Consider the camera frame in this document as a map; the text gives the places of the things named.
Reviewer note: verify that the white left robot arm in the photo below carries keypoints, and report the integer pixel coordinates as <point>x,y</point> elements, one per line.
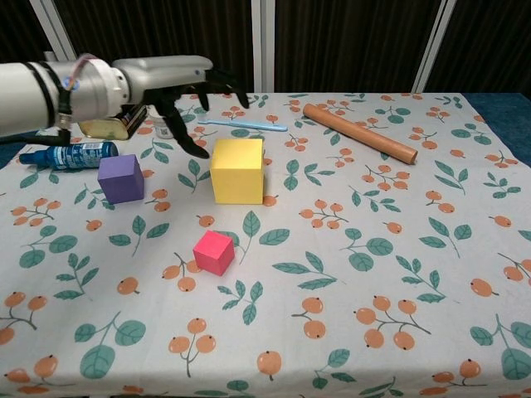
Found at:
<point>25,95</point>

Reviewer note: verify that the purple cube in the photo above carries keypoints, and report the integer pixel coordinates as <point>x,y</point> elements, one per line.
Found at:
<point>120,182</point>

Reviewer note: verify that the black gold tea tin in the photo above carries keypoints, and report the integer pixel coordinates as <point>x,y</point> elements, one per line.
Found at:
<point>108,128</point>

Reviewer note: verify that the pink cube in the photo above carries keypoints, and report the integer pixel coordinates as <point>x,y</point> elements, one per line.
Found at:
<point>212,253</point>

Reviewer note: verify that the yellow cube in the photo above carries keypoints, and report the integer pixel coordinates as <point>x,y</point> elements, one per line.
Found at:
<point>236,178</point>

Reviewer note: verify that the light blue toothbrush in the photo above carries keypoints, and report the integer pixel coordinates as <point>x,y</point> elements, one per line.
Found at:
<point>249,124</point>

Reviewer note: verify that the floral fruit print tablecloth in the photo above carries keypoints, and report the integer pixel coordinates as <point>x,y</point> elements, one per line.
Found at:
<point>290,265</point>

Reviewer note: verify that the small white jar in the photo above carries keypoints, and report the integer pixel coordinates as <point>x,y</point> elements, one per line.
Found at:
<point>163,129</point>

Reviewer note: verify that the dark ribbed partition panel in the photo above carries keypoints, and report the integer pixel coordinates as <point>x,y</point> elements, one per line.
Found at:
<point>12,33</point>
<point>352,41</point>
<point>166,29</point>
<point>489,41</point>

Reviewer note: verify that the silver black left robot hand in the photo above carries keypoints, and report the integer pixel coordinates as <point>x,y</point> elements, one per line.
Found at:
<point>166,74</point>

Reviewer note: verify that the blue spray bottle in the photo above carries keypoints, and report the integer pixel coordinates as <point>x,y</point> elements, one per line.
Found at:
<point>83,154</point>

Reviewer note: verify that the brown wooden rolling pin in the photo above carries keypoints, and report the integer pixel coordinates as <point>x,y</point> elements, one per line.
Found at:
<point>357,132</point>

